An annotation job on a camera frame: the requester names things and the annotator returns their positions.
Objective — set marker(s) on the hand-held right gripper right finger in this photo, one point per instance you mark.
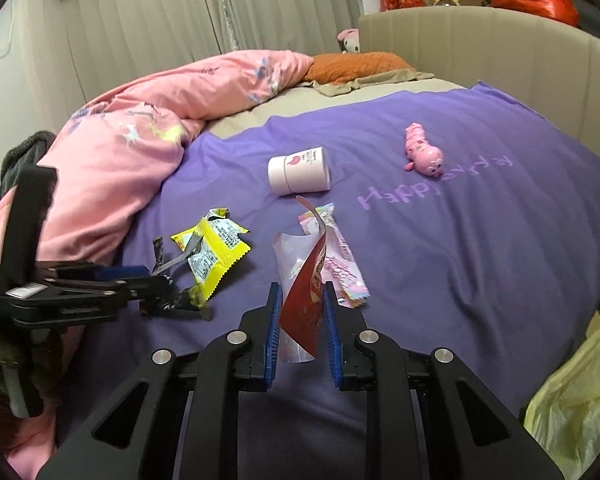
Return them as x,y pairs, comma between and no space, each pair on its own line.
331,330

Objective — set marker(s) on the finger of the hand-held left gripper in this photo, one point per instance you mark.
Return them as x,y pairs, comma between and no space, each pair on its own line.
130,302
120,275

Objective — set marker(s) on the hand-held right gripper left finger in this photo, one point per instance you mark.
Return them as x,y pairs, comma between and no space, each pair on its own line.
272,330

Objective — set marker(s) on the red and white snack wrapper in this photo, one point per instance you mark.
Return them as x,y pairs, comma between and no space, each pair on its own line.
302,305

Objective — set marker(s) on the yellow snack wrapper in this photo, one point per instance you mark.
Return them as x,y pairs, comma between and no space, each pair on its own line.
215,250

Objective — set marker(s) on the pink candy wrapper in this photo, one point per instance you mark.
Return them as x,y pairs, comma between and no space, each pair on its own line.
345,270

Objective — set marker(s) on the dark grey cloth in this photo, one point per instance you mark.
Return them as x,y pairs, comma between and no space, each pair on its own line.
20,155

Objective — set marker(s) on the pink duvet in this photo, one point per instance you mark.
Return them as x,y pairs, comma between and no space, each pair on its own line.
130,160

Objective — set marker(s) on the pink and white cup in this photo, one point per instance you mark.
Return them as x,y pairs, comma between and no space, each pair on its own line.
300,172

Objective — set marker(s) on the pink caterpillar toy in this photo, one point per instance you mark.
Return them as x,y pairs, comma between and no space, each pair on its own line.
422,152

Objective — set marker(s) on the beige bed sheet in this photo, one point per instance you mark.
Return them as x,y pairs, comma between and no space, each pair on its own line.
280,105

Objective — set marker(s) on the beige curtains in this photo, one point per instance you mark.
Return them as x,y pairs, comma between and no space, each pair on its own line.
180,15

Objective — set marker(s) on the pale yellow plastic bag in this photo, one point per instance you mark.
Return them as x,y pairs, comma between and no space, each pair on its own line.
580,400

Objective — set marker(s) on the orange pillow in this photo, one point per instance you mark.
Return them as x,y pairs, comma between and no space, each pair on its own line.
355,65

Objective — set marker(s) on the pink plush toy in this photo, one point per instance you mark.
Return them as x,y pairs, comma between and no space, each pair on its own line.
349,41

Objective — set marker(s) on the beige padded headboard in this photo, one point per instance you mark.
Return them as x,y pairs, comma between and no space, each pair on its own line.
505,50

